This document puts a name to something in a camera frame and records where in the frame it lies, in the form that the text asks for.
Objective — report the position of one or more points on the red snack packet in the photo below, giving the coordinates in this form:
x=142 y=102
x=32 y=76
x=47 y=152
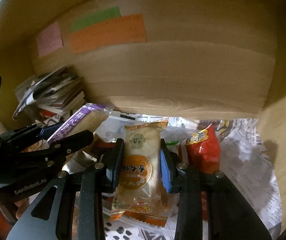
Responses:
x=204 y=152

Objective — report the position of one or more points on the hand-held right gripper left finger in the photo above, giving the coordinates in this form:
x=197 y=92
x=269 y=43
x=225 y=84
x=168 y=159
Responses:
x=112 y=172

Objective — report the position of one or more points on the orange sticky note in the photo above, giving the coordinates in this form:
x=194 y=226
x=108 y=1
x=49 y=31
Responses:
x=107 y=33

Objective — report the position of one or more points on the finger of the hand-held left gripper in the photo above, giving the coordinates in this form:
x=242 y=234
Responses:
x=70 y=142
x=45 y=131

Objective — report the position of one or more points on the stack of books and papers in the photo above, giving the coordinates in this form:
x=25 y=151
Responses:
x=52 y=92

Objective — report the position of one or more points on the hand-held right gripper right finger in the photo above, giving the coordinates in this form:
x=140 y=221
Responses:
x=165 y=171

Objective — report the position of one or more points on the green sticky note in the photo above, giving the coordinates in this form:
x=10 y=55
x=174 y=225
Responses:
x=95 y=18

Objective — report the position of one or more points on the orange round cake packet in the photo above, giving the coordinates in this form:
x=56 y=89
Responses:
x=139 y=165

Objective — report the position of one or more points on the wooden shelf unit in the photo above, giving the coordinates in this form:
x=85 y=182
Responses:
x=183 y=80

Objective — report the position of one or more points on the purple label snack packet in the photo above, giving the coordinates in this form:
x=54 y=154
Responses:
x=82 y=120

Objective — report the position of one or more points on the pink sticky note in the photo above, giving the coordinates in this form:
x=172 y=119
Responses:
x=49 y=39

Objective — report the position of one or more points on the pile of snack packets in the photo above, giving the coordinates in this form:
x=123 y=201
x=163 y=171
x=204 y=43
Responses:
x=245 y=160

